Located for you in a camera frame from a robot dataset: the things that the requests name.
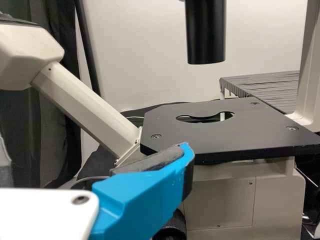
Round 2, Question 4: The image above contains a cream microscope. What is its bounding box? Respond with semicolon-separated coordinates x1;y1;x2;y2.
0;0;320;240

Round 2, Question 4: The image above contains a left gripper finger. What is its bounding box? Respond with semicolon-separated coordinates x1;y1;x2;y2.
88;141;195;240

